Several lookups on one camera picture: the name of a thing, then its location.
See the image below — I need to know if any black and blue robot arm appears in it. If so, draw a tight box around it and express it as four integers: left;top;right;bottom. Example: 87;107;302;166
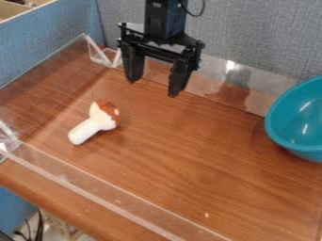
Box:
118;0;204;98

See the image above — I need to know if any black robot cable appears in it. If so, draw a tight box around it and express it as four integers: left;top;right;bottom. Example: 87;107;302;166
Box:
179;0;206;18

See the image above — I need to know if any blue partition panel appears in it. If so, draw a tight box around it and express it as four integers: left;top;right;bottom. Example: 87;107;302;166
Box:
0;0;104;88

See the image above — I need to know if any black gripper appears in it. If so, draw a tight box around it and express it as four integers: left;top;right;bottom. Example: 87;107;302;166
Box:
118;22;204;98

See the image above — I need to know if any clear acrylic front barrier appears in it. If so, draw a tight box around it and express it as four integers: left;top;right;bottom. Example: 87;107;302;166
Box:
0;121;231;241

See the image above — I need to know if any black cable on floor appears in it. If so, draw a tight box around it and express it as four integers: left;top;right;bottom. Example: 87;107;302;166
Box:
11;209;45;241

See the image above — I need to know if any clear acrylic barrier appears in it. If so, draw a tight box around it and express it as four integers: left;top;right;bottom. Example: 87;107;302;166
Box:
84;35;301;117
0;121;231;241
0;33;88;89

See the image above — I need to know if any clear acrylic left barrier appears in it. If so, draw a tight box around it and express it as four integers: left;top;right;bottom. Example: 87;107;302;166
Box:
0;33;88;89

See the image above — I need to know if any clear acrylic back barrier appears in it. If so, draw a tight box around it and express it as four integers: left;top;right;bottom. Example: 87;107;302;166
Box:
84;35;301;117

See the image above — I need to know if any white brown toy mushroom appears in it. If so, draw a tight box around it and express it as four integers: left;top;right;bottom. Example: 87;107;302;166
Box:
68;100;120;145

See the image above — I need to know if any teal blue bowl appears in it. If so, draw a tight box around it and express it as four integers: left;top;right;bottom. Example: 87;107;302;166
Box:
265;75;322;163

